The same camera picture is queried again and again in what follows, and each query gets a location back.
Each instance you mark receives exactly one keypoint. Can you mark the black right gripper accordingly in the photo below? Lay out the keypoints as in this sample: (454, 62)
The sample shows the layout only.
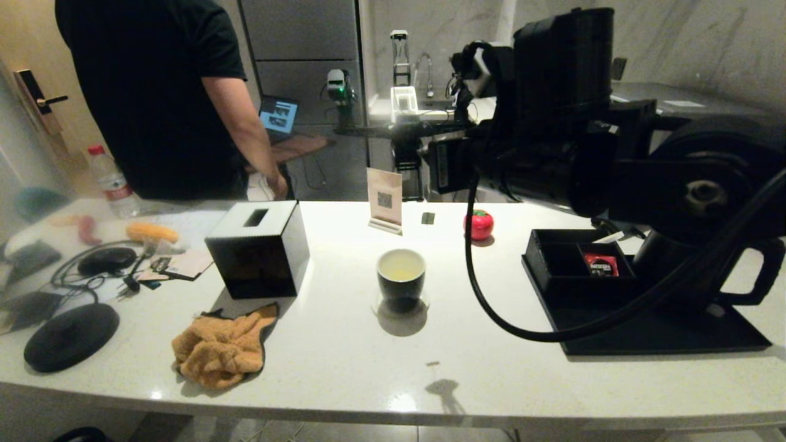
(454, 166)

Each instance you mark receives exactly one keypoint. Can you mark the black electric kettle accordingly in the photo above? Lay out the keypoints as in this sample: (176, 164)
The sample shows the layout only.
(749, 270)

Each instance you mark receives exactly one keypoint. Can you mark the clear plastic water bottle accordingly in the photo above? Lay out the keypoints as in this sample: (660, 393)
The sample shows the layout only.
(113, 187)

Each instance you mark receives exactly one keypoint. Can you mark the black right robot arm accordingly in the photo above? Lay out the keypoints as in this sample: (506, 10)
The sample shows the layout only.
(675, 172)

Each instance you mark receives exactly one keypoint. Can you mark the red tomato-shaped timer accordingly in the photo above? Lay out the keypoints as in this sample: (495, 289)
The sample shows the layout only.
(482, 225)

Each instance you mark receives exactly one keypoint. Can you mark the black teleoperation stand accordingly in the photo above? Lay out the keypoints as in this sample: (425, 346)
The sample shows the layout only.
(405, 107)

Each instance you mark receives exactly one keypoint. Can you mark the QR code sign stand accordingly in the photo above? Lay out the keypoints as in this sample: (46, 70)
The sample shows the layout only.
(384, 196)

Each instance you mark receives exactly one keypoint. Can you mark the chrome kitchen faucet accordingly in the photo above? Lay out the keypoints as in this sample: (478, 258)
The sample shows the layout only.
(428, 66)

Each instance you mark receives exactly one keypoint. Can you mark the black ceramic cup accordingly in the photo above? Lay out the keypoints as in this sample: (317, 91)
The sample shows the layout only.
(400, 291)

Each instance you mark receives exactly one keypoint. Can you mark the brown wooden side table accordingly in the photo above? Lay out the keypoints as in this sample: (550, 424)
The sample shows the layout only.
(301, 146)

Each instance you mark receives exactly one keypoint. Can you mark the black compartment organizer box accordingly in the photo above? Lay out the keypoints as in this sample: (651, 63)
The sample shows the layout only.
(577, 288)

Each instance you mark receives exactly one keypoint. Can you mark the red coffee sachet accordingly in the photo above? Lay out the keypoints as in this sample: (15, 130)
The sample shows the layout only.
(600, 265)

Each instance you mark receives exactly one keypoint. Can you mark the open laptop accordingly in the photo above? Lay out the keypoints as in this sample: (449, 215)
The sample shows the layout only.
(279, 116)

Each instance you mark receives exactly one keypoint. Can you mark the silver refrigerator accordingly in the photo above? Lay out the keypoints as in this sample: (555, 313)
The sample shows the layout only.
(301, 37)

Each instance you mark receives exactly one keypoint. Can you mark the black tissue box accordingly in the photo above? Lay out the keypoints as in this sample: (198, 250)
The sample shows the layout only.
(258, 270)

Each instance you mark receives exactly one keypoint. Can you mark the silver microwave oven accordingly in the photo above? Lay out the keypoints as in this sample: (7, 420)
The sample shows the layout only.
(688, 101)

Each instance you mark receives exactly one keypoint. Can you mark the brown paper packet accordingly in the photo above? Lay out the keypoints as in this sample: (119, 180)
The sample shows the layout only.
(184, 265)

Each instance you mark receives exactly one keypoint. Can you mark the orange fluffy cloth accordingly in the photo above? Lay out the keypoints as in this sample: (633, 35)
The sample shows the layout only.
(221, 350)

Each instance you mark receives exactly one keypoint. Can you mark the clear plastic wrapper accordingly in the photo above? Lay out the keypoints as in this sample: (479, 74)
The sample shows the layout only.
(164, 247)

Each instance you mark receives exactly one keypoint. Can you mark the black serving tray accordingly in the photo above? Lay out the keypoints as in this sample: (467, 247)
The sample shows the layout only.
(706, 334)

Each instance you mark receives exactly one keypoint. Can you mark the person in black shirt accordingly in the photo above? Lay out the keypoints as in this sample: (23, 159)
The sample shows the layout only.
(153, 92)

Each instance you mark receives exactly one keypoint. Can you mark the yellow toy corn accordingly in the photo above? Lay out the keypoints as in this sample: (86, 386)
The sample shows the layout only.
(151, 233)

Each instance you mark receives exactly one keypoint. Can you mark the black power plug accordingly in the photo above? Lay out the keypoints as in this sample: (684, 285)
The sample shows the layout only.
(131, 283)

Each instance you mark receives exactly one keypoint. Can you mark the black computer mouse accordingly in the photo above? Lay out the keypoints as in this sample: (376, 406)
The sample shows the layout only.
(107, 261)

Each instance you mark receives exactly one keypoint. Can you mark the red toy chili pepper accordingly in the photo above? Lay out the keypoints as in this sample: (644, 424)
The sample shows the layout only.
(87, 230)

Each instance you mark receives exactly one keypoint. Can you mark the teal stool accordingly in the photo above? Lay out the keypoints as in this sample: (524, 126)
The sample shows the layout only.
(40, 202)

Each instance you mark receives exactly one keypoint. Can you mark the round black kettle base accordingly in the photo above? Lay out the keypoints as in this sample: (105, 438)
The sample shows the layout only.
(70, 337)

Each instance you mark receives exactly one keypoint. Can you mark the black pouch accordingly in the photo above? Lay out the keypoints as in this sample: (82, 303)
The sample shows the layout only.
(34, 261)

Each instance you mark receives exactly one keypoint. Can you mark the dark flat device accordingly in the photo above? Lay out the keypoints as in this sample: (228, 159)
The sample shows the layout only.
(27, 310)

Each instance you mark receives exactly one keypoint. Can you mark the round black base part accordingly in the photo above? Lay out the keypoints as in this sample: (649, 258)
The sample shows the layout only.
(80, 435)

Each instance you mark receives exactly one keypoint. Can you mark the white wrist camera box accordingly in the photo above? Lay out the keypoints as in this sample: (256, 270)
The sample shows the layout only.
(484, 64)

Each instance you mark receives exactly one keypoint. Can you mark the dark wall socket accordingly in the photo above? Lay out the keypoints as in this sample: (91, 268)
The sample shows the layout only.
(620, 69)

